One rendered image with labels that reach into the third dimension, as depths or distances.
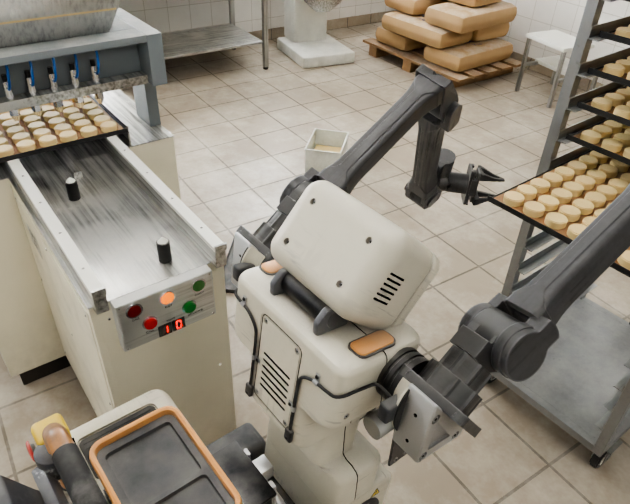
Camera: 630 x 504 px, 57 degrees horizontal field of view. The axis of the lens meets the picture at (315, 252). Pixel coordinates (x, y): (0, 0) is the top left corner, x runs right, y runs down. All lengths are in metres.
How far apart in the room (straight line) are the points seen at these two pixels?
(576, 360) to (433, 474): 0.70
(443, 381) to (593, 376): 1.55
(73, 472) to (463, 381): 0.54
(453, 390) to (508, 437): 1.43
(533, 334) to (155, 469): 0.59
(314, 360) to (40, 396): 1.67
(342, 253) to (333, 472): 0.44
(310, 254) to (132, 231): 0.82
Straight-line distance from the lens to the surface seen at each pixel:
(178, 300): 1.42
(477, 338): 0.85
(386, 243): 0.78
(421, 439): 0.83
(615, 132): 1.84
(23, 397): 2.41
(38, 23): 1.89
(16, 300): 2.17
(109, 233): 1.59
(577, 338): 2.47
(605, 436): 2.08
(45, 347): 2.33
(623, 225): 0.95
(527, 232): 1.87
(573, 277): 0.90
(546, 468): 2.21
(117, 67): 2.01
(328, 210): 0.85
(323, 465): 1.10
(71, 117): 2.07
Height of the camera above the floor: 1.71
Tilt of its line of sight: 37 degrees down
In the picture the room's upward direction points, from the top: 2 degrees clockwise
